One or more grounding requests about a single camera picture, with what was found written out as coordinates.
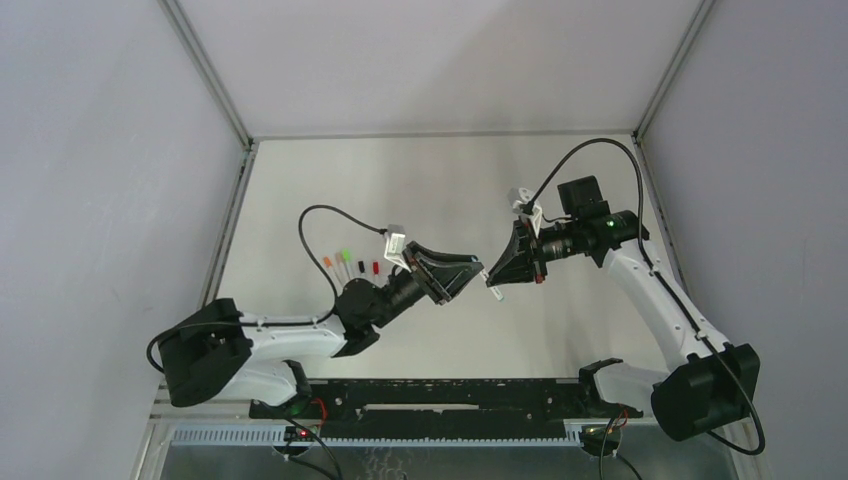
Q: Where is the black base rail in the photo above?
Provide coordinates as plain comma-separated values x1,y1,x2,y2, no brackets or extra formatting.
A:
249,378,620,442

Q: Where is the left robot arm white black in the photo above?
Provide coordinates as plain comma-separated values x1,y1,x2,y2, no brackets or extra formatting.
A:
147,242,483,408

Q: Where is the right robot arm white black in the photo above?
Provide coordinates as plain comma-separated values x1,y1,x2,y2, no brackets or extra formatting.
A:
486,176,760,441

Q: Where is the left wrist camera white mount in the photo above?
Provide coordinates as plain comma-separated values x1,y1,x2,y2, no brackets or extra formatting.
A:
383,224,410,271

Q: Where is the white pen teal tip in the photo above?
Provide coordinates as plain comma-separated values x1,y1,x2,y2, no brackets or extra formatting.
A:
480,269,504,302

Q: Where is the black camera cable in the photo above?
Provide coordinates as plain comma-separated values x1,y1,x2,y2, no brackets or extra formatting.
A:
145,204,389,376
523,137,766,457

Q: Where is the right black camera cable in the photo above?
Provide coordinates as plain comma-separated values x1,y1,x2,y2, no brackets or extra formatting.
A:
523,137,766,457

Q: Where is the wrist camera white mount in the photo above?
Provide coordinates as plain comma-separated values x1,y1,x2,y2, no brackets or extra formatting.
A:
383,224,410,271
508,187,543,235

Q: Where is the small circuit board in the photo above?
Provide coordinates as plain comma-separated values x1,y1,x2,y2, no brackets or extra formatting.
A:
283,426,320,444

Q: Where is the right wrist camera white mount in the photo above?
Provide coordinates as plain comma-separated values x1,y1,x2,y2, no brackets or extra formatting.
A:
508,187,543,235

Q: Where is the left black camera cable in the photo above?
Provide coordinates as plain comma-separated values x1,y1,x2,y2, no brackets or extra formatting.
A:
145,204,389,376

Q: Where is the aluminium frame profile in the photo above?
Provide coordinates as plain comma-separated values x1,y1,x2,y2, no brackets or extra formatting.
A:
195,142,258,310

